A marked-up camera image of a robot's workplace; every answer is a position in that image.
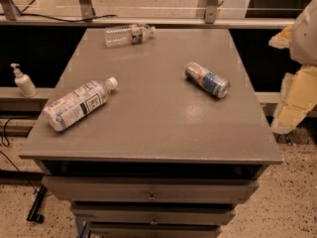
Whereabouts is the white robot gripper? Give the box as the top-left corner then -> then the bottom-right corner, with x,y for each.
268,0 -> 317,134

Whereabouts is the grey drawer cabinet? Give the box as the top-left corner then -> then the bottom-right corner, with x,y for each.
21,29 -> 282,238

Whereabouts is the white labelled plastic bottle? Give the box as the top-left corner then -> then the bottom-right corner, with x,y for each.
44,77 -> 118,132

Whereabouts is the black floor stand foot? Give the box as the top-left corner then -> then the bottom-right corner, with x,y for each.
27,185 -> 48,224

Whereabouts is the white pump dispenser bottle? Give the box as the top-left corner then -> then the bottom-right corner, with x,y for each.
11,63 -> 38,97

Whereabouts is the black floor cable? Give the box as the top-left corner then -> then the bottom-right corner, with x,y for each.
0,116 -> 41,195

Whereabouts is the clear water bottle red label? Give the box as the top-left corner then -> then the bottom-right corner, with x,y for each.
104,24 -> 156,48

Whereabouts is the black cable on ledge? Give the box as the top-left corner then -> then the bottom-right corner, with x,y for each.
0,12 -> 118,23

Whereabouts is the red bull can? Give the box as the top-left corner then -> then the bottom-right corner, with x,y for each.
185,61 -> 230,99

